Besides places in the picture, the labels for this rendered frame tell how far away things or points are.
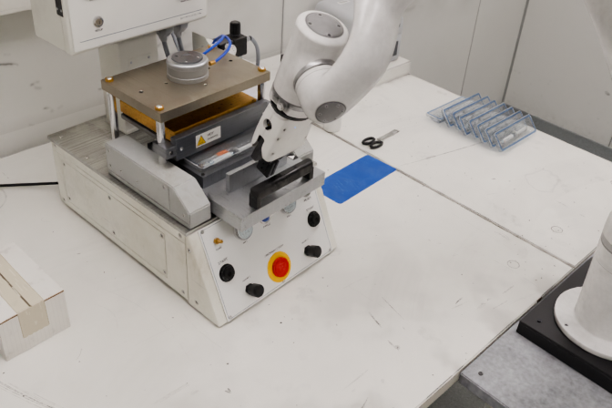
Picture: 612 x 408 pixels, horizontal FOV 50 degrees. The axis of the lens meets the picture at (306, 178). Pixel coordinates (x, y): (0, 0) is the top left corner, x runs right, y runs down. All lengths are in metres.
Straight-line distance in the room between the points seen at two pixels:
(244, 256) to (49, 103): 0.78
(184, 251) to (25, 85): 0.74
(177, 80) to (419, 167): 0.74
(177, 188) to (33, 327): 0.34
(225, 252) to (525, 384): 0.58
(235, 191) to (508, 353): 0.58
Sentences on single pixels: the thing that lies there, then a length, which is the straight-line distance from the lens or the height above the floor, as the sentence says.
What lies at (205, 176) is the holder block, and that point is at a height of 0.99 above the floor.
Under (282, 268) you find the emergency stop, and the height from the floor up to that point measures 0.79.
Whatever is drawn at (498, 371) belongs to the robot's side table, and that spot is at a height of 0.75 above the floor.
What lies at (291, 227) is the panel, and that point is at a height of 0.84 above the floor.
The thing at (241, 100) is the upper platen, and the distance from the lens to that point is 1.33.
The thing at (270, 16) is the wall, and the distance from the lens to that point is 2.17.
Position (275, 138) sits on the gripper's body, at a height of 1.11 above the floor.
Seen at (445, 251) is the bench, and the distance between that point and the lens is 1.49.
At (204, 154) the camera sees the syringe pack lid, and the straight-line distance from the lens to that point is 1.26.
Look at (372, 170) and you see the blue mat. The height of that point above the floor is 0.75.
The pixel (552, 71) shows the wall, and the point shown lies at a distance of 3.57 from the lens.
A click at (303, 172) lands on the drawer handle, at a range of 1.22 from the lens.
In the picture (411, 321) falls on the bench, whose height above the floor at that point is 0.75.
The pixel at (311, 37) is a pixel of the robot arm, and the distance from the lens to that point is 0.99.
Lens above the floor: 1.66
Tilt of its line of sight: 33 degrees down
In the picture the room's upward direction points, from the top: 4 degrees clockwise
